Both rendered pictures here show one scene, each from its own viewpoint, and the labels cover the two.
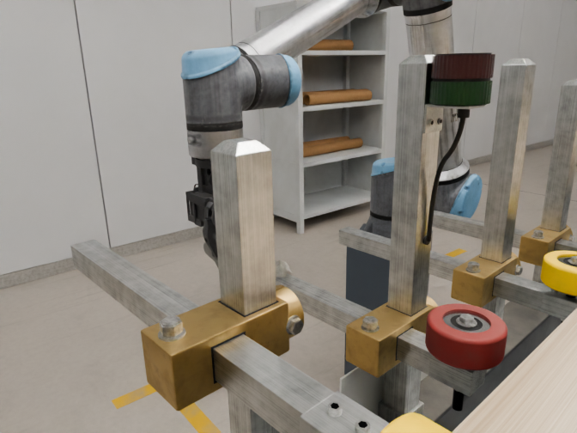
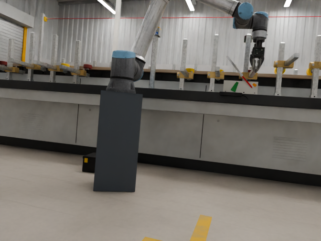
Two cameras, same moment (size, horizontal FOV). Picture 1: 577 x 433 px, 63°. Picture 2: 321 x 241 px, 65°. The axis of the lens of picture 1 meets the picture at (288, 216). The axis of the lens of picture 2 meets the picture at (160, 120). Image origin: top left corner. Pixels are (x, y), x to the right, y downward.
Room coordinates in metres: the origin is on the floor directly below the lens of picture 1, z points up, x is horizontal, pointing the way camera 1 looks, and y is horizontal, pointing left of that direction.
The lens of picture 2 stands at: (2.20, 1.15, 0.49)
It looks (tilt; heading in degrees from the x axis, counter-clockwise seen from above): 2 degrees down; 236
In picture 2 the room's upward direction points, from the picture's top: 5 degrees clockwise
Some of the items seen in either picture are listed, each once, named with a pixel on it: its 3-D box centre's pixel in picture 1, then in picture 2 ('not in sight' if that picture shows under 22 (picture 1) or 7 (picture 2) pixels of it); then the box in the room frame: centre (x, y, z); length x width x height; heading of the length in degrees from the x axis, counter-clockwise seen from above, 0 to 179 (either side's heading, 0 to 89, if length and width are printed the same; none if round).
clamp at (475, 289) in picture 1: (487, 275); (215, 75); (0.69, -0.32, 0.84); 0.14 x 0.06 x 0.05; 132
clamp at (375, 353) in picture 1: (397, 331); (248, 76); (0.52, -0.13, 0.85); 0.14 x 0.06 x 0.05; 132
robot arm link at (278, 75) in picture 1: (260, 82); (242, 21); (0.86, 0.04, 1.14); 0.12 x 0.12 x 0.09; 46
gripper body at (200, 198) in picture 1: (216, 191); (258, 48); (0.78, 0.12, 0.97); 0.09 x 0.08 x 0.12; 42
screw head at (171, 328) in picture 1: (171, 327); not in sight; (0.32, 0.09, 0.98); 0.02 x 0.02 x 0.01
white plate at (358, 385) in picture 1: (399, 368); (240, 87); (0.58, -0.15, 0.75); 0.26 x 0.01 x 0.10; 132
